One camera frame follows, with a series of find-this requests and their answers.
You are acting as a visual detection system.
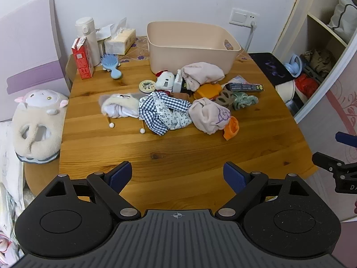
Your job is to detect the beige shelf unit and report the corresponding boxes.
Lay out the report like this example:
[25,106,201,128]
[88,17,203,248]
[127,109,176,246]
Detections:
[272,0,357,123]

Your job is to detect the white cat plush toy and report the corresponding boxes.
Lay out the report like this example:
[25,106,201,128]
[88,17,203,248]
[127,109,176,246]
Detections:
[155,71,176,97]

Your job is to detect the white thermos bottle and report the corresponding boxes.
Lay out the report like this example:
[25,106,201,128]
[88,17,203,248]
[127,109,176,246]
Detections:
[75,17,101,67]

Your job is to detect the orange plastic container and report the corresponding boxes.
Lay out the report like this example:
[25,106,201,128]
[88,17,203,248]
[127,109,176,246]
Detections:
[193,84,224,101]

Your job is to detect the beige hair claw clip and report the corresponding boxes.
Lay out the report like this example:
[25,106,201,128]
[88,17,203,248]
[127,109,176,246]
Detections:
[213,89,234,107]

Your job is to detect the white wall switch socket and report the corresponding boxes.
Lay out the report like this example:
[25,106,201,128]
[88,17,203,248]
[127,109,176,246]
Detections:
[229,8,258,26]

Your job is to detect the pink floral wardrobe door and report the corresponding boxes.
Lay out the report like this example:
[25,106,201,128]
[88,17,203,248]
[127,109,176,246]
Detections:
[294,43,357,224]

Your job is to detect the blue checked cloth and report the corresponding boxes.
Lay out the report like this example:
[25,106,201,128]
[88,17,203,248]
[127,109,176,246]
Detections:
[139,92,193,136]

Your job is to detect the sheep plush pillow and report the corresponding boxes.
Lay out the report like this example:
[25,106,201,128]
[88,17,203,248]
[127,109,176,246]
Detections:
[12,89,69,164]

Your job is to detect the plain pink cloth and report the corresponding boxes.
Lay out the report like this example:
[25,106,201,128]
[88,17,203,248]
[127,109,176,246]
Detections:
[181,62,225,91]

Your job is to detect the pink cloth with purple print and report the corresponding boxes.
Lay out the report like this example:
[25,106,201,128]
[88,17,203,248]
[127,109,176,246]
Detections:
[188,98,232,135]

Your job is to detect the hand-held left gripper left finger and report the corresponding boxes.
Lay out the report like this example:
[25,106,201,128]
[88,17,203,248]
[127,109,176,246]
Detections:
[37,161,141,220]

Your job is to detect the gold tissue box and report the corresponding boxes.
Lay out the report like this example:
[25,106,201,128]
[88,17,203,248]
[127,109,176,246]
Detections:
[96,25,115,59]

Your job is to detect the white bowl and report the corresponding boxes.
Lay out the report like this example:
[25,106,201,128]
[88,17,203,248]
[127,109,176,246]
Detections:
[276,80,304,115]

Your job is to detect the small colourful tissue pack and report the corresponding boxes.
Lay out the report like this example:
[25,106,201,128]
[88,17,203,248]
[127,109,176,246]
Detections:
[172,70,185,93]

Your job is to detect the orange cloth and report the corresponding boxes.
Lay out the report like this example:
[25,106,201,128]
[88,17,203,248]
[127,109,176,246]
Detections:
[222,116,240,141]

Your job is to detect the purple cardboard board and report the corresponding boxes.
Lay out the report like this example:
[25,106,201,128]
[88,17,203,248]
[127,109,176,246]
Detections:
[0,0,71,123]

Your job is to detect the dark toothpaste box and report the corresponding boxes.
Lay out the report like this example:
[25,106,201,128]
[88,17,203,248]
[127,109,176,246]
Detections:
[225,83,264,92]

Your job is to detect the green scrunchie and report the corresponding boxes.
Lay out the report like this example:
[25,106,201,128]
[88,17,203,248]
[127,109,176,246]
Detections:
[232,93,259,111]

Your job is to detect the red bag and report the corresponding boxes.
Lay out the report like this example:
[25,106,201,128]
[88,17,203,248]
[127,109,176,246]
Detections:
[294,74,320,98]

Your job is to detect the beige plastic storage bin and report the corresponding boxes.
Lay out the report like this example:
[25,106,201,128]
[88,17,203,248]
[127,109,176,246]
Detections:
[147,21,242,75]

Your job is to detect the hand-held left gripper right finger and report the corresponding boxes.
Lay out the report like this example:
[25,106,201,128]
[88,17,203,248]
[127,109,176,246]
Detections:
[215,161,317,218]

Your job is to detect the white plug and cable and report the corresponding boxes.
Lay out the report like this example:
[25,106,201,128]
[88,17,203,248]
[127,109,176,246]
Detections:
[245,22,257,53]

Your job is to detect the black stool with purple print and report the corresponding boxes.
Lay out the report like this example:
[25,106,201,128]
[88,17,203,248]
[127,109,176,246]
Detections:
[248,52,297,87]

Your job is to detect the white fluffy pom-pom hat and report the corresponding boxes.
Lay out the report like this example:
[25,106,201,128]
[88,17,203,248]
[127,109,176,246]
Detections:
[100,93,147,134]

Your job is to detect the round floral tin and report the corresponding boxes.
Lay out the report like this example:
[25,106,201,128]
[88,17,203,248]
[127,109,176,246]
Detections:
[139,80,155,93]

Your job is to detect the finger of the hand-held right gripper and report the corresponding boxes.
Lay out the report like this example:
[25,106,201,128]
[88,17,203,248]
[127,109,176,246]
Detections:
[312,151,357,177]
[335,131,357,146]

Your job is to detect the olive clothes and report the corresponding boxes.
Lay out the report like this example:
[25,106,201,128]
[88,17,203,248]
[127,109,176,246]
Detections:
[303,49,336,79]

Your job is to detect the yellow tissue pack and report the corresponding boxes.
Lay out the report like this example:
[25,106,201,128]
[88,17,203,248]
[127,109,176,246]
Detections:
[104,17,137,55]

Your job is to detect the light blue headphones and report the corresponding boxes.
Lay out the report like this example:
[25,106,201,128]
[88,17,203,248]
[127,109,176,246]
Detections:
[284,54,303,77]

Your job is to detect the red carton box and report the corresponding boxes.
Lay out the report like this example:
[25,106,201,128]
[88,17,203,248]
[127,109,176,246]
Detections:
[71,38,94,80]

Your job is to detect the printed blanket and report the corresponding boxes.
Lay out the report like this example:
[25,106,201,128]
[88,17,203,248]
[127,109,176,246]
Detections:
[0,120,27,257]

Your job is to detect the blue hairbrush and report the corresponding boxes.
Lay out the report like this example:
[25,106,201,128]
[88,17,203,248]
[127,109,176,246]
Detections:
[100,54,122,79]

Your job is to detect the grey pillow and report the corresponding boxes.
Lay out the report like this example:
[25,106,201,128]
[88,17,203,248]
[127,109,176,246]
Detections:
[327,0,357,45]

